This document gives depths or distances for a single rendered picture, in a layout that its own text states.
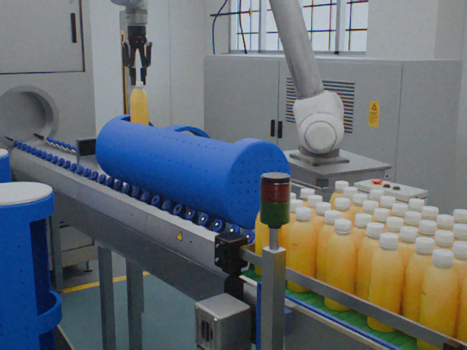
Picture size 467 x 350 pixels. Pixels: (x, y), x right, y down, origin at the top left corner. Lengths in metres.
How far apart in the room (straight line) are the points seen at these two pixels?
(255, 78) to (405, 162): 1.42
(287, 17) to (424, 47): 2.42
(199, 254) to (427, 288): 0.86
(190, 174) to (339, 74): 1.86
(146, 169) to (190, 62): 5.35
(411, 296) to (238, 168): 0.67
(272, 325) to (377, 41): 3.60
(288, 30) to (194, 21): 5.40
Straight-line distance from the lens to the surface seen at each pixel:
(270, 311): 1.25
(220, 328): 1.46
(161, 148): 1.98
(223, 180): 1.68
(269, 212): 1.16
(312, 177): 2.13
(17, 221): 1.93
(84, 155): 2.81
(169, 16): 7.21
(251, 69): 4.25
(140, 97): 2.31
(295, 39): 2.01
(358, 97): 3.38
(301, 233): 1.43
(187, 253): 1.91
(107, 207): 2.40
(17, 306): 2.03
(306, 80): 2.01
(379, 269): 1.28
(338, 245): 1.35
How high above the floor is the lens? 1.52
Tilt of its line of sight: 13 degrees down
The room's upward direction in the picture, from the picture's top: straight up
